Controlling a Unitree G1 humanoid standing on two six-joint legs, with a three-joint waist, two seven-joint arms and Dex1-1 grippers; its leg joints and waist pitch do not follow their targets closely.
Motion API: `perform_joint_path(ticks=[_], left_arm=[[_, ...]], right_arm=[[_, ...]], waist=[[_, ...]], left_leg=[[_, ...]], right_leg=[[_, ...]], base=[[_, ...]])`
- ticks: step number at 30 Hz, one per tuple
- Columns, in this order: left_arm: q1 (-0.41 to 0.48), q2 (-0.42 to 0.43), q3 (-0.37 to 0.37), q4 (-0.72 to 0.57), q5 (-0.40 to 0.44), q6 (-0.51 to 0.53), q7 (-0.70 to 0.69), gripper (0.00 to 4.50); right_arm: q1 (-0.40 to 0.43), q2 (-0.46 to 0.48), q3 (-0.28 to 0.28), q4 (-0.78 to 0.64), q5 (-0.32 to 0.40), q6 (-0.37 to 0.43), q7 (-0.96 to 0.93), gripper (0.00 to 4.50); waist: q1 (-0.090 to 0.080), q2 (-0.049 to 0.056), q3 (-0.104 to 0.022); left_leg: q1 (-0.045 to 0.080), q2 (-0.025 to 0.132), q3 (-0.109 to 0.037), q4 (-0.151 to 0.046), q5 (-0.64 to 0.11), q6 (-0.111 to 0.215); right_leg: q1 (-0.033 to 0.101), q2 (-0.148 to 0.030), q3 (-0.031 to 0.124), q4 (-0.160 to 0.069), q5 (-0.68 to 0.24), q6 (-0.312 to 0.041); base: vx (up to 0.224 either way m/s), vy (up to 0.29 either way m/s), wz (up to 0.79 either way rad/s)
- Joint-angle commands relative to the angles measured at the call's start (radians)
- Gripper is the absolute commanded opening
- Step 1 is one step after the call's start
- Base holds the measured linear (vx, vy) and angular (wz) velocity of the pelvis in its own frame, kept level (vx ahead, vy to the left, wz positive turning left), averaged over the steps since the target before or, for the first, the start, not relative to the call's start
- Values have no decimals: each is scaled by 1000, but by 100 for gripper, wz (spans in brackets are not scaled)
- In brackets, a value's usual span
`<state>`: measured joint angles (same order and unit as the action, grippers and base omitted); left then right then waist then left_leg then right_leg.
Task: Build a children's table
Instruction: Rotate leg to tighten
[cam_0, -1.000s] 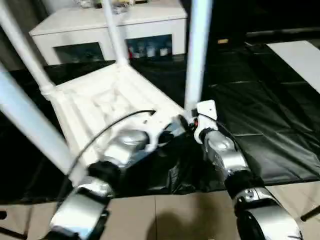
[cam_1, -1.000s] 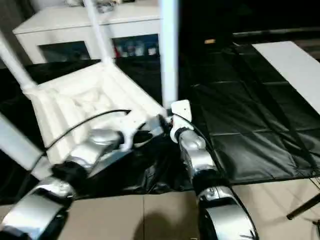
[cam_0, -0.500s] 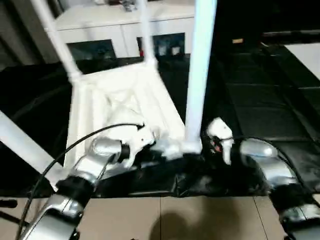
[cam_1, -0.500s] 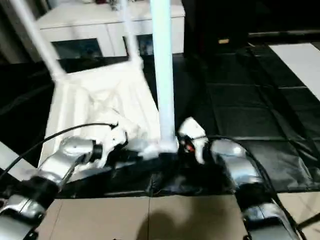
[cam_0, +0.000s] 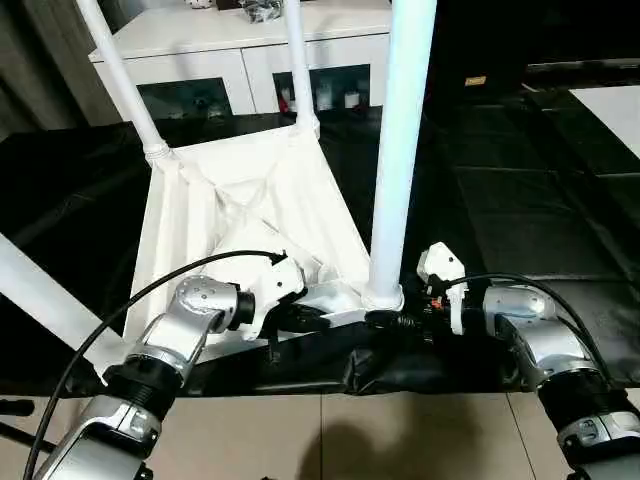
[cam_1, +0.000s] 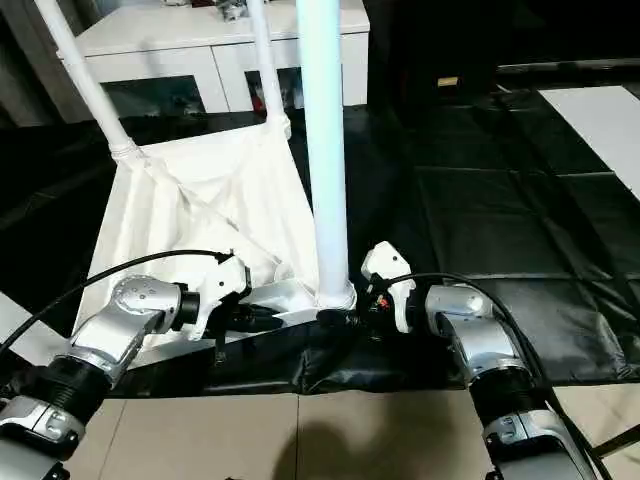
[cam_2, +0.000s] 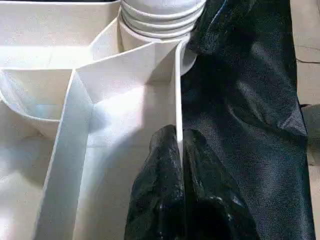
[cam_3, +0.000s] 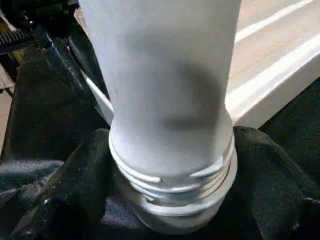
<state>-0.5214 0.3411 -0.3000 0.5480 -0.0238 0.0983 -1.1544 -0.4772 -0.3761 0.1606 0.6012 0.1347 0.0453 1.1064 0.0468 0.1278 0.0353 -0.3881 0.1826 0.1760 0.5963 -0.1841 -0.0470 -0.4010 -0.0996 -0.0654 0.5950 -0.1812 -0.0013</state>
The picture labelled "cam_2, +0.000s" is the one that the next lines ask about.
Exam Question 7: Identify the white plastic table top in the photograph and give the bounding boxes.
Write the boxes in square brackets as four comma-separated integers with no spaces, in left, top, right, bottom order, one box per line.
[0,0,208,240]

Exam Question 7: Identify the black work mat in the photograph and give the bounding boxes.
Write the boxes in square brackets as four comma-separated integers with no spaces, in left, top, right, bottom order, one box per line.
[179,0,316,240]

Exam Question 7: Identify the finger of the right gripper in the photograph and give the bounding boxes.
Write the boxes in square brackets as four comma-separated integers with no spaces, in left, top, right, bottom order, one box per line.
[188,0,227,55]

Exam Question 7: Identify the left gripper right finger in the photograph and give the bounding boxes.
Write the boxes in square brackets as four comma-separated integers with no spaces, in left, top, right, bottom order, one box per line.
[183,128,261,240]

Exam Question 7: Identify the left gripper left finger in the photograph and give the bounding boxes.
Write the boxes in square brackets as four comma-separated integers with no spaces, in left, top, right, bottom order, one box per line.
[123,124,186,240]

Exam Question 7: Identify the white plastic table leg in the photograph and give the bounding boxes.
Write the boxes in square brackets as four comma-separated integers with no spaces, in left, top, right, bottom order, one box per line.
[119,0,207,40]

